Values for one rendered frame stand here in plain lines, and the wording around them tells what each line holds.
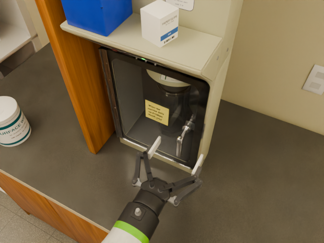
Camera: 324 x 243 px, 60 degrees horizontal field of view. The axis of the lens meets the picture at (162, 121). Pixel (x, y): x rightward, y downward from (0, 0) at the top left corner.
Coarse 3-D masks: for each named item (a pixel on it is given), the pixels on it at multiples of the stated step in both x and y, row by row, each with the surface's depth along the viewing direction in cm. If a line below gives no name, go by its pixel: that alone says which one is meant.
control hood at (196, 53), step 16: (80, 32) 57; (112, 32) 56; (128, 32) 56; (192, 32) 56; (128, 48) 54; (144, 48) 53; (160, 48) 53; (176, 48) 53; (192, 48) 53; (208, 48) 53; (176, 64) 51; (192, 64) 50; (208, 64) 51; (208, 80) 58
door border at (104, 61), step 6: (102, 54) 75; (102, 60) 76; (108, 66) 77; (162, 66) 68; (108, 72) 79; (108, 78) 81; (108, 84) 83; (108, 90) 85; (114, 96) 86; (114, 102) 88; (114, 108) 91; (114, 114) 94; (114, 120) 96; (120, 126) 98; (120, 132) 101
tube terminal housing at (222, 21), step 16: (144, 0) 58; (208, 0) 52; (224, 0) 50; (240, 0) 57; (192, 16) 55; (208, 16) 54; (224, 16) 52; (208, 32) 56; (224, 32) 55; (224, 48) 60; (224, 64) 67; (224, 80) 76; (208, 112) 73; (208, 128) 82; (128, 144) 107; (208, 144) 97
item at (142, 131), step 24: (120, 72) 77; (144, 72) 72; (168, 72) 68; (120, 96) 85; (144, 96) 79; (168, 96) 74; (192, 96) 70; (120, 120) 95; (144, 120) 88; (168, 120) 82; (192, 120) 76; (144, 144) 99; (168, 144) 91; (192, 144) 84; (192, 168) 94
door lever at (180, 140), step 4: (184, 128) 80; (188, 128) 79; (184, 132) 79; (188, 132) 81; (180, 136) 77; (180, 140) 77; (176, 144) 79; (180, 144) 78; (176, 148) 81; (180, 148) 80; (176, 152) 82; (180, 152) 82; (180, 156) 83
